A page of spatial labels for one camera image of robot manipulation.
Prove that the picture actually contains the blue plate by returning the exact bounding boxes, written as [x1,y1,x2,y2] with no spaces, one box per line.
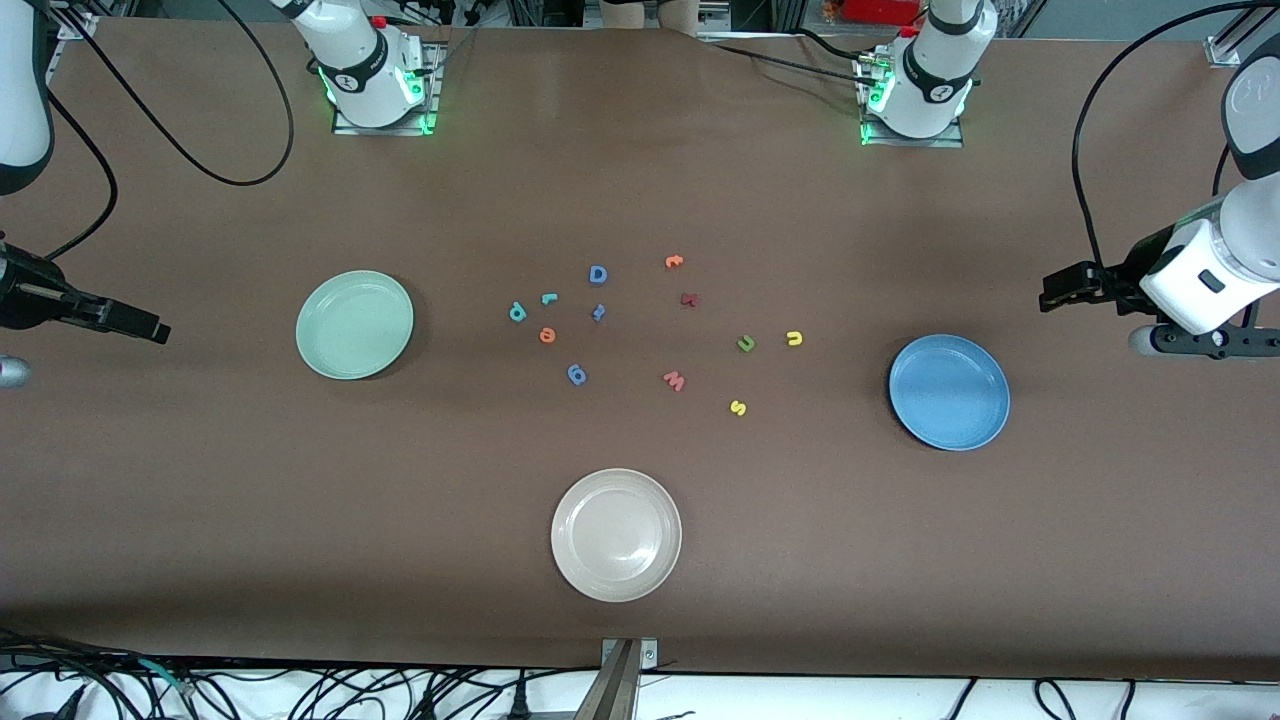
[888,334,1011,452]

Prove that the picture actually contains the light green plate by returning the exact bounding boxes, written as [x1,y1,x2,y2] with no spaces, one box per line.
[296,270,415,381]

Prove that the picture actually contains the red box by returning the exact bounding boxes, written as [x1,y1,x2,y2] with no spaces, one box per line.
[840,0,923,27]

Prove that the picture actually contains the beige plate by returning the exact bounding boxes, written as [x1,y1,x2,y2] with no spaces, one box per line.
[551,468,683,603]

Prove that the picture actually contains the person legs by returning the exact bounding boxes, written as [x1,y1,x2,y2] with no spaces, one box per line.
[598,0,699,35]

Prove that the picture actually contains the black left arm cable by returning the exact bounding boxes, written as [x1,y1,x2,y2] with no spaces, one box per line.
[1072,0,1280,281]

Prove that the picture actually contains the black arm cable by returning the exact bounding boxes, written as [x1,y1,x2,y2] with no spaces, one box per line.
[1072,0,1280,281]
[30,0,297,263]

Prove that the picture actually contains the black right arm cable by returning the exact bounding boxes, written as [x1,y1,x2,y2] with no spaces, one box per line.
[30,0,297,263]

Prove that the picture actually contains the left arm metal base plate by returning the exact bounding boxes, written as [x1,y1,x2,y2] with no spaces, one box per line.
[858,52,967,150]

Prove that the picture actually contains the teal cable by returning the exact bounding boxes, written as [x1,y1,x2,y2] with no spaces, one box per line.
[138,657,196,698]

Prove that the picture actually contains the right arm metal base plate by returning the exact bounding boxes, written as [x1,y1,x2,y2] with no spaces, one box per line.
[332,42,443,137]

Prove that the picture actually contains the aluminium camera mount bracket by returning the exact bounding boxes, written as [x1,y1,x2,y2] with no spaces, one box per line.
[575,638,659,720]

